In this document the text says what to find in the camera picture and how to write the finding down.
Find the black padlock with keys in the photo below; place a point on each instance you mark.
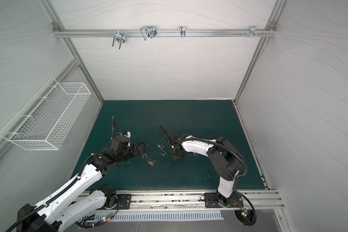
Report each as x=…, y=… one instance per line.
x=149, y=159

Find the white slotted cable duct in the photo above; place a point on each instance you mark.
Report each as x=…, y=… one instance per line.
x=196, y=215

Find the metal hook bracket right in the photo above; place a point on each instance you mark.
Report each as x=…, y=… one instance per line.
x=252, y=33

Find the white wire basket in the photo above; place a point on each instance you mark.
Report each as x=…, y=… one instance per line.
x=44, y=122

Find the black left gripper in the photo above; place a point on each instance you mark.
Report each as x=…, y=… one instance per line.
x=141, y=150

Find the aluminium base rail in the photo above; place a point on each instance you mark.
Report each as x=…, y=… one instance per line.
x=193, y=199

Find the aluminium wall rail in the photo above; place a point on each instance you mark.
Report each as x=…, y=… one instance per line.
x=161, y=33

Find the metal U hook left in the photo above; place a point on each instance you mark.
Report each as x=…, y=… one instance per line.
x=119, y=38

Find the black padlock shackle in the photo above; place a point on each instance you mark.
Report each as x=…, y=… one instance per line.
x=162, y=149

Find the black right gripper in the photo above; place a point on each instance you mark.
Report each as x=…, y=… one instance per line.
x=172, y=146

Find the metal u hook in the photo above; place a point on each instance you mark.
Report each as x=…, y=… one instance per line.
x=148, y=32
x=119, y=38

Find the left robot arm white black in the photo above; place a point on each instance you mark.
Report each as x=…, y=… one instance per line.
x=61, y=209

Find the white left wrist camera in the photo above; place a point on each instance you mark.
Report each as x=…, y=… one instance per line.
x=125, y=133

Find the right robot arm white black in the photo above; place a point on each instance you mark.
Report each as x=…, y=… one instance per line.
x=228, y=163

